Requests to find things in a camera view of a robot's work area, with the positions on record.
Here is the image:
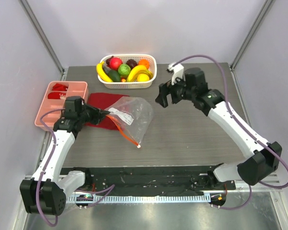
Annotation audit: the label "white plastic fruit basket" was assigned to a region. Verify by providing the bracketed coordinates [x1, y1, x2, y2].
[96, 54, 157, 89]

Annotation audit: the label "orange fruit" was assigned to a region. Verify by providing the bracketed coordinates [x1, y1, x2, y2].
[138, 59, 150, 69]

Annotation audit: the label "pink compartment tray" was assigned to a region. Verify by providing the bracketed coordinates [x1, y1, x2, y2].
[35, 81, 89, 131]

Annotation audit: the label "yellow banana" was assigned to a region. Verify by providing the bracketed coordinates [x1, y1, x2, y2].
[96, 61, 113, 82]
[127, 65, 153, 82]

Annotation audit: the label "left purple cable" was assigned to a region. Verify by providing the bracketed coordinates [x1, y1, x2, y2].
[36, 109, 116, 227]

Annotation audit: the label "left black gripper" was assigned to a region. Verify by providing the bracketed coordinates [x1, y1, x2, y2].
[78, 102, 110, 126]

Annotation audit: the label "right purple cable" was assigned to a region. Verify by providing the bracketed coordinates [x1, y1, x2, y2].
[175, 55, 288, 210]

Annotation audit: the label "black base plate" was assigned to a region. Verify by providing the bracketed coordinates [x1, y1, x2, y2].
[56, 165, 236, 196]

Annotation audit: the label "red apple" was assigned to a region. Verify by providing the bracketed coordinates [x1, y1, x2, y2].
[109, 57, 123, 70]

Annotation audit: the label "yellow lemon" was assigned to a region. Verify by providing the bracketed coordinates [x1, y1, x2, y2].
[137, 73, 150, 82]

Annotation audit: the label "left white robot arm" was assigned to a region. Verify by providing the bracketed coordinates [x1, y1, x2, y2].
[20, 96, 110, 217]

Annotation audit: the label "red item in tray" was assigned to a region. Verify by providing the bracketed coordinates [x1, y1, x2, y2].
[48, 83, 68, 100]

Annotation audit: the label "purple cable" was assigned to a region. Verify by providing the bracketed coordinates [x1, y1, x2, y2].
[175, 55, 288, 210]
[36, 109, 116, 227]

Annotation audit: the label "dark purple fruit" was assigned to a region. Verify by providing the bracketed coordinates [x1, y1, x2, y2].
[126, 59, 138, 69]

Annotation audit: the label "clear zip top bag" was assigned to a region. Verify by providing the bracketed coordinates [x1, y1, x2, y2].
[105, 96, 154, 148]

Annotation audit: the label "green round fruit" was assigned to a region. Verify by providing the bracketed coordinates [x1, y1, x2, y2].
[118, 64, 131, 76]

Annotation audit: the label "red folded cloth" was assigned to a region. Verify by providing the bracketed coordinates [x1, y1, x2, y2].
[86, 92, 129, 131]

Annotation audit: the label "dark green avocado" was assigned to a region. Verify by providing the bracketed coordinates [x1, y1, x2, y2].
[108, 70, 121, 82]

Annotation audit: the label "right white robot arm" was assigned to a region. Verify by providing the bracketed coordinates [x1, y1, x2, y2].
[156, 64, 282, 189]

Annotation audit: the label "white slotted cable duct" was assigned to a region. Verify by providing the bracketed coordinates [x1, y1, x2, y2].
[66, 193, 211, 205]

